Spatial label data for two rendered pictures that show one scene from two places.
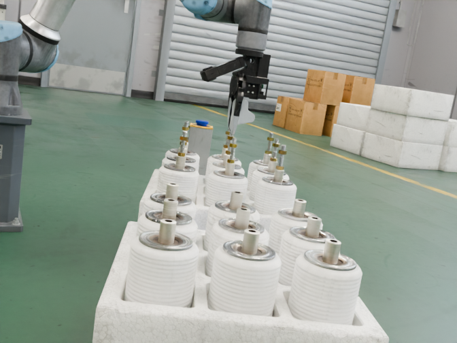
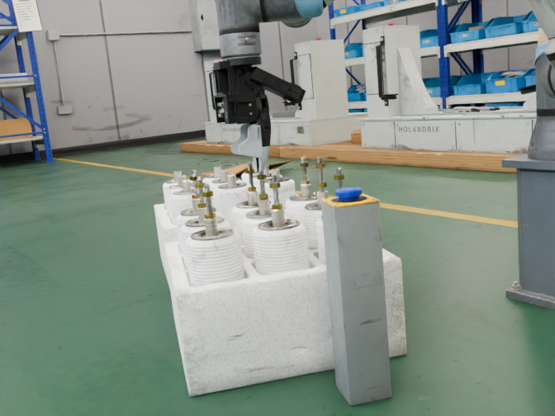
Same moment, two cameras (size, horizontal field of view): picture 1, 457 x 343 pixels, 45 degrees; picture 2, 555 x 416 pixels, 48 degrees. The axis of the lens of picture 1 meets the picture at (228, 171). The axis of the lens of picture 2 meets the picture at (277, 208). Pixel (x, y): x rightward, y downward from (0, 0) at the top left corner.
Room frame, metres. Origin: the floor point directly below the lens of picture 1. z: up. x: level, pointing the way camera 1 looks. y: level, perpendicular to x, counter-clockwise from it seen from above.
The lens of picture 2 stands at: (2.58, -0.13, 0.48)
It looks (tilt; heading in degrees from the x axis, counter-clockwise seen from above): 11 degrees down; 172
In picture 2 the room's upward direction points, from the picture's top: 5 degrees counter-clockwise
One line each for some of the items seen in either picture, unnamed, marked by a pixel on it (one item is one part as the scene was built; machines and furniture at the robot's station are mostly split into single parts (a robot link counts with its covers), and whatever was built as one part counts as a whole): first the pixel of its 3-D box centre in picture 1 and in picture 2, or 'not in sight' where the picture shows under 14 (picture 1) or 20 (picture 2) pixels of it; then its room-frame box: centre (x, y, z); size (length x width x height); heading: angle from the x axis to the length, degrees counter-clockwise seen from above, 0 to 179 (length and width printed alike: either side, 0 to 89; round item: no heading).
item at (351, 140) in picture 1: (365, 141); not in sight; (4.42, -1.05, 0.09); 0.39 x 0.39 x 0.18; 26
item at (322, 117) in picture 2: not in sight; (276, 95); (-2.50, 0.64, 0.45); 1.61 x 0.57 x 0.74; 25
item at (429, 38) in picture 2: not in sight; (441, 36); (-4.10, 2.79, 0.89); 0.50 x 0.38 x 0.21; 115
